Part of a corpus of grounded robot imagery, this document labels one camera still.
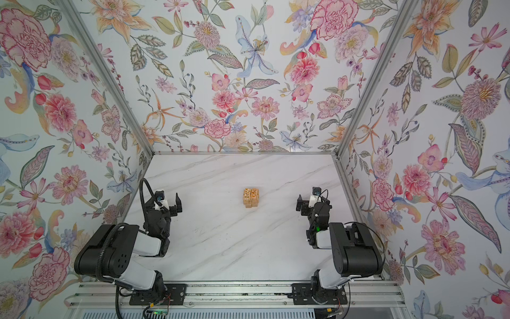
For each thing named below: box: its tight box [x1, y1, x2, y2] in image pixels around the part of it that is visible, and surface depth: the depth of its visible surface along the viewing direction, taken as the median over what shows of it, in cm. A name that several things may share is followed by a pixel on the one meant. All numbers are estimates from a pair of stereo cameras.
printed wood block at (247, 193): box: [243, 188, 252, 201], surface depth 95 cm
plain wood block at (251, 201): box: [243, 198, 260, 205], surface depth 95 cm
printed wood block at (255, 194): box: [251, 188, 260, 201], surface depth 95 cm
